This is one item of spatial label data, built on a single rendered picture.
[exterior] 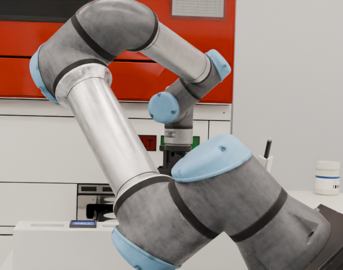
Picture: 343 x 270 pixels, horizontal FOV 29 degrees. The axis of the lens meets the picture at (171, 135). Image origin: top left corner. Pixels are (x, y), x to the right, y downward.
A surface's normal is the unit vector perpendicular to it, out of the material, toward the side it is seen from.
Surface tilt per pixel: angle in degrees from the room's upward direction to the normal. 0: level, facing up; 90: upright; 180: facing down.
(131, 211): 76
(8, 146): 90
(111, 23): 86
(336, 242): 44
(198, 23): 90
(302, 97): 90
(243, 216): 104
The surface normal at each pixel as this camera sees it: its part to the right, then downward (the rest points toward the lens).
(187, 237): 0.07, 0.44
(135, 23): 0.71, 0.07
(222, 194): -0.11, 0.25
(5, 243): 0.10, 0.05
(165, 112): -0.30, 0.04
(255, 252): -0.64, 0.29
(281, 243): -0.13, -0.13
